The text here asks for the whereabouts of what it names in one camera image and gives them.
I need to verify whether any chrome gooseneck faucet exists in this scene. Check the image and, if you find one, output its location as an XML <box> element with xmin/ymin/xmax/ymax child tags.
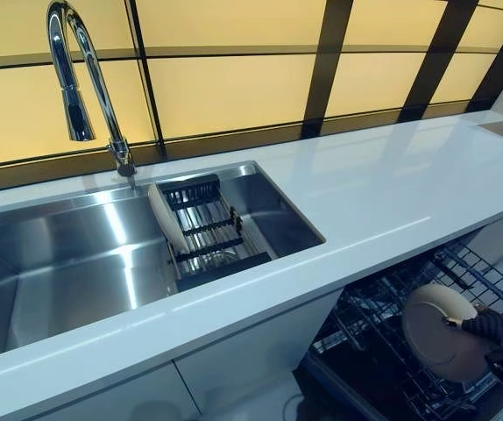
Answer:
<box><xmin>46</xmin><ymin>0</ymin><xmax>138</xmax><ymax>178</ymax></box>

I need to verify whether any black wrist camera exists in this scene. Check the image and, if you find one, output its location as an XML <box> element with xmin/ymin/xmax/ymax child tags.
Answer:
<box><xmin>482</xmin><ymin>347</ymin><xmax>503</xmax><ymax>383</ymax></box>

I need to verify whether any black dishwasher rack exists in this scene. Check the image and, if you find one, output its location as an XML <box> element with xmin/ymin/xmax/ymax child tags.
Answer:
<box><xmin>430</xmin><ymin>241</ymin><xmax>503</xmax><ymax>326</ymax></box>
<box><xmin>311</xmin><ymin>261</ymin><xmax>503</xmax><ymax>421</ymax></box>

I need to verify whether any black sink dish rack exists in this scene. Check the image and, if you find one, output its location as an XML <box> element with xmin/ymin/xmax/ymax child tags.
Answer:
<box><xmin>153</xmin><ymin>173</ymin><xmax>273</xmax><ymax>294</ymax></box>

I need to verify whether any black dishwasher lower rack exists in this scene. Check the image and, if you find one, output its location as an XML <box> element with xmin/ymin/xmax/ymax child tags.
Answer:
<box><xmin>311</xmin><ymin>261</ymin><xmax>503</xmax><ymax>421</ymax></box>

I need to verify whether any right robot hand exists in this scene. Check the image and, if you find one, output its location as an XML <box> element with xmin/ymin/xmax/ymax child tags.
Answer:
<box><xmin>442</xmin><ymin>304</ymin><xmax>503</xmax><ymax>350</ymax></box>

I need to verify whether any stainless steel sink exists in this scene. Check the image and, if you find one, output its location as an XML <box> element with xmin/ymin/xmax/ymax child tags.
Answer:
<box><xmin>0</xmin><ymin>161</ymin><xmax>327</xmax><ymax>353</ymax></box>

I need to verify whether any white glossy cabinet door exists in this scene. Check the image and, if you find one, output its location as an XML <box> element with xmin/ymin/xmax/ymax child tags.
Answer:
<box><xmin>0</xmin><ymin>357</ymin><xmax>191</xmax><ymax>421</ymax></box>
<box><xmin>173</xmin><ymin>291</ymin><xmax>345</xmax><ymax>421</ymax></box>

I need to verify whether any black dishwasher upper rack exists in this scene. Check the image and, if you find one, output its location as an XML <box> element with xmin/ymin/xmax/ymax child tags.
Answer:
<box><xmin>430</xmin><ymin>241</ymin><xmax>503</xmax><ymax>326</ymax></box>

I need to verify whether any beige round plate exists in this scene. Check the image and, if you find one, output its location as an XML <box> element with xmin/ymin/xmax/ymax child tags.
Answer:
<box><xmin>147</xmin><ymin>182</ymin><xmax>192</xmax><ymax>256</ymax></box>
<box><xmin>400</xmin><ymin>283</ymin><xmax>492</xmax><ymax>383</ymax></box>

